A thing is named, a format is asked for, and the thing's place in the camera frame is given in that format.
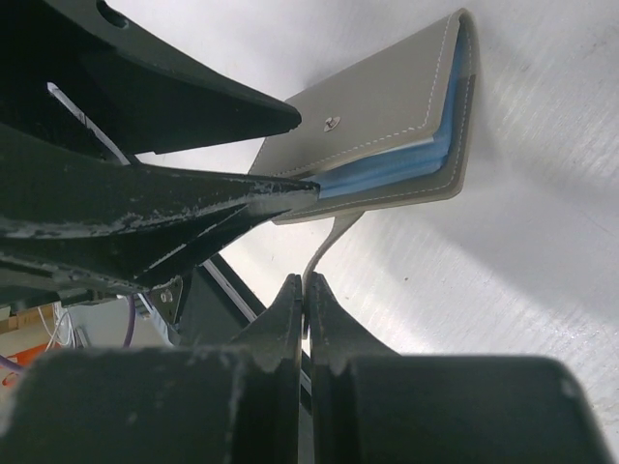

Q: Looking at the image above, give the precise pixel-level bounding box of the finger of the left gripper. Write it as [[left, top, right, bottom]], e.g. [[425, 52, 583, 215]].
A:
[[1, 1, 301, 155], [1, 127, 319, 294]]

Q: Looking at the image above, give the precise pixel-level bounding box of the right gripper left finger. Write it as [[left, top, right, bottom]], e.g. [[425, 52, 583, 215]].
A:
[[1, 275, 302, 463]]

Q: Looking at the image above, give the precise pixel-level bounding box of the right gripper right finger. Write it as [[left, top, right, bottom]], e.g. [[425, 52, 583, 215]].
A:
[[305, 274, 604, 463]]

